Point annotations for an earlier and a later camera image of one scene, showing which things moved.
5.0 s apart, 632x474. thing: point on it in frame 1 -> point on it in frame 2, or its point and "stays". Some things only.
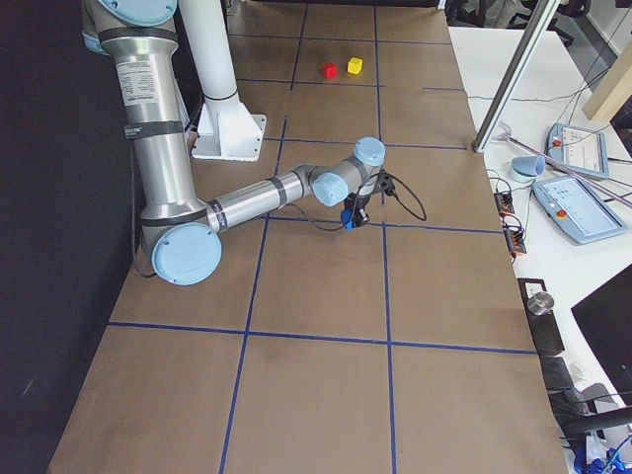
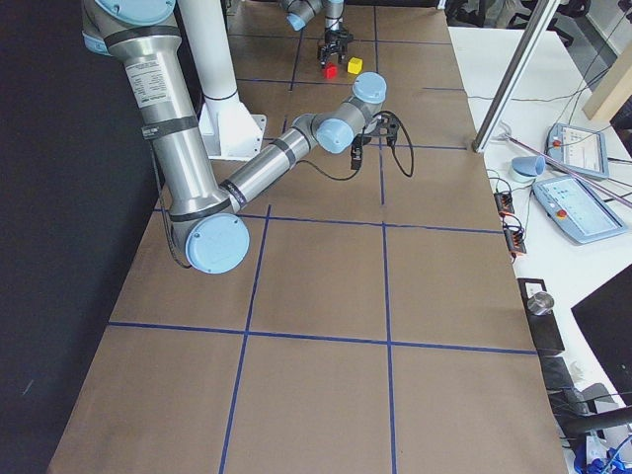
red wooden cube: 330,70 stays
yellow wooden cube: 355,65 stays
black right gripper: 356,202 -> 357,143
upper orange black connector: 504,202 stays
